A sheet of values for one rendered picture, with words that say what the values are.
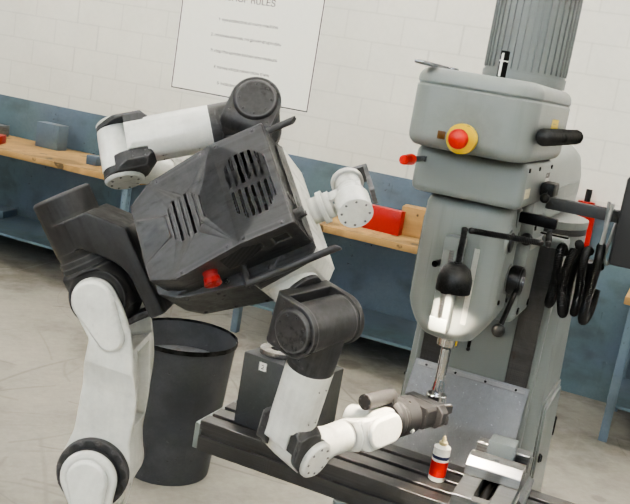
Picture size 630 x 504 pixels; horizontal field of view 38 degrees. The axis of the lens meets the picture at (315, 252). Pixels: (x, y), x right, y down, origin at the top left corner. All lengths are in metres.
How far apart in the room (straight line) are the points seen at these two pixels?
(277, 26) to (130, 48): 1.31
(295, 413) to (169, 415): 2.29
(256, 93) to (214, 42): 5.45
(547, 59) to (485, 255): 0.51
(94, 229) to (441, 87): 0.73
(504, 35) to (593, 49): 4.06
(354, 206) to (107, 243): 0.46
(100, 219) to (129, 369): 0.29
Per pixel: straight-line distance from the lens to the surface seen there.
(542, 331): 2.45
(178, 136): 1.76
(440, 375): 2.13
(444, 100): 1.84
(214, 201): 1.56
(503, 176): 1.91
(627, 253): 2.22
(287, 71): 6.86
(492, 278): 2.00
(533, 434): 2.56
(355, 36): 6.67
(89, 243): 1.73
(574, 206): 2.31
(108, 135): 1.82
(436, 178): 1.95
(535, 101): 1.84
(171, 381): 3.87
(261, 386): 2.24
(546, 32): 2.20
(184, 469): 4.07
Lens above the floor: 1.85
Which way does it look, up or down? 11 degrees down
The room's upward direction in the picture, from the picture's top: 9 degrees clockwise
